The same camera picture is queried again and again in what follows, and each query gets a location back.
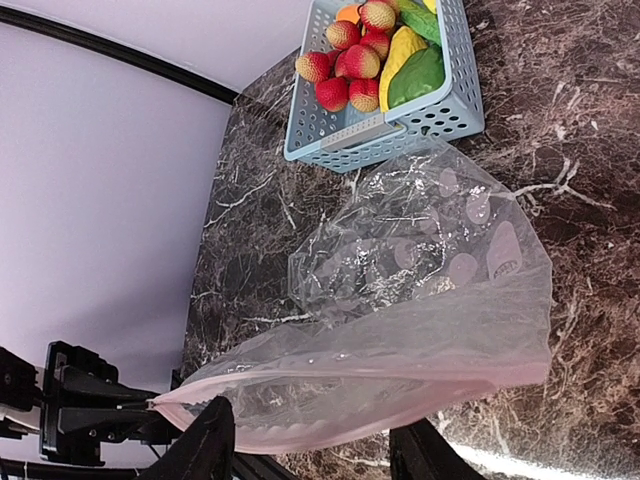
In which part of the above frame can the orange mango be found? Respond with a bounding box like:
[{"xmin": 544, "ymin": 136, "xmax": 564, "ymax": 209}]
[{"xmin": 335, "ymin": 4, "xmax": 360, "ymax": 24}]

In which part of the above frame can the yellow corn cob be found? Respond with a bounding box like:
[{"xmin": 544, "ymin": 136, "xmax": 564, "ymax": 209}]
[{"xmin": 379, "ymin": 26, "xmax": 428, "ymax": 112}]

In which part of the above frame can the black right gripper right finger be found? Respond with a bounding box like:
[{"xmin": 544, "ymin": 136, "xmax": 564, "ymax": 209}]
[{"xmin": 389, "ymin": 419, "xmax": 485, "ymax": 480}]

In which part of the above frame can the black frame post left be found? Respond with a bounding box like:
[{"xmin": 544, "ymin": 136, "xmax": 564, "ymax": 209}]
[{"xmin": 1, "ymin": 6, "xmax": 239, "ymax": 105}]

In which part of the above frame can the red lychee bunch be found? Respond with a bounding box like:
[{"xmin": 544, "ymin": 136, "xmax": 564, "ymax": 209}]
[{"xmin": 295, "ymin": 1, "xmax": 399, "ymax": 113}]

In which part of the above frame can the yellow banana bunch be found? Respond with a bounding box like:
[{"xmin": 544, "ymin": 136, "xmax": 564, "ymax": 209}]
[{"xmin": 423, "ymin": 0, "xmax": 437, "ymax": 14}]

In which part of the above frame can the green bell pepper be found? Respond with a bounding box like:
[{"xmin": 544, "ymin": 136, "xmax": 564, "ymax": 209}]
[{"xmin": 388, "ymin": 45, "xmax": 445, "ymax": 109}]

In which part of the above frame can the green cucumber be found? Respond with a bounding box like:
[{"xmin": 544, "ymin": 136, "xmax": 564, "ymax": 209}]
[{"xmin": 397, "ymin": 0, "xmax": 442, "ymax": 46}]

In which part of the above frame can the clear zip top bag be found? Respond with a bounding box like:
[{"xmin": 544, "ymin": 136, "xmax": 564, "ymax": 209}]
[{"xmin": 149, "ymin": 140, "xmax": 552, "ymax": 455}]

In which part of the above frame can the light blue plastic basket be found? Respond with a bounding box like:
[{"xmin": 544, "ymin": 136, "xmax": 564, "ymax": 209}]
[{"xmin": 284, "ymin": 1, "xmax": 485, "ymax": 173}]

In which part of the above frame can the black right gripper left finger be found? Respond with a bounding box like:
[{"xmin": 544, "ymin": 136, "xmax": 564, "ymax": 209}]
[{"xmin": 137, "ymin": 397, "xmax": 235, "ymax": 480}]

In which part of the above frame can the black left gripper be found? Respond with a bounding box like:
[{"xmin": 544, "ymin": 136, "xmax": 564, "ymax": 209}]
[{"xmin": 0, "ymin": 340, "xmax": 181, "ymax": 466}]

